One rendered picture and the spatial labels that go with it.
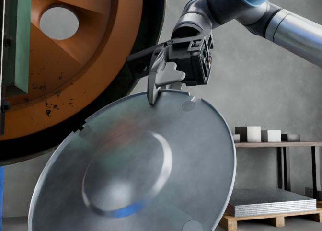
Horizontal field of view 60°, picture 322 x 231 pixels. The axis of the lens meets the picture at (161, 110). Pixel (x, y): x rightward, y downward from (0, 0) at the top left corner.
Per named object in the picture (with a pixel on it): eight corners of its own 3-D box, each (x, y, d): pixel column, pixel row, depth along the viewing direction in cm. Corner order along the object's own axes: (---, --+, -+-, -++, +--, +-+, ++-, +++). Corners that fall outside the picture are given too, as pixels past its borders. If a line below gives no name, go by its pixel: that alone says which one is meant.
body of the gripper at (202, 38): (198, 50, 45) (209, 17, 53) (150, 56, 48) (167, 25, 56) (207, 88, 49) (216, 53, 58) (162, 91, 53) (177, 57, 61)
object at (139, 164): (90, 386, 23) (85, 386, 22) (9, 192, 43) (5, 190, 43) (290, 138, 31) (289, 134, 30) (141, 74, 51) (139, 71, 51)
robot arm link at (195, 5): (209, -16, 64) (179, 4, 69) (201, 3, 56) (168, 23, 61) (226, 13, 67) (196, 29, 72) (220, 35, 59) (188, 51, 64)
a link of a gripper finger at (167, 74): (175, 86, 39) (189, 54, 46) (138, 89, 41) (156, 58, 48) (180, 104, 41) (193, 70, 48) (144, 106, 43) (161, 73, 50)
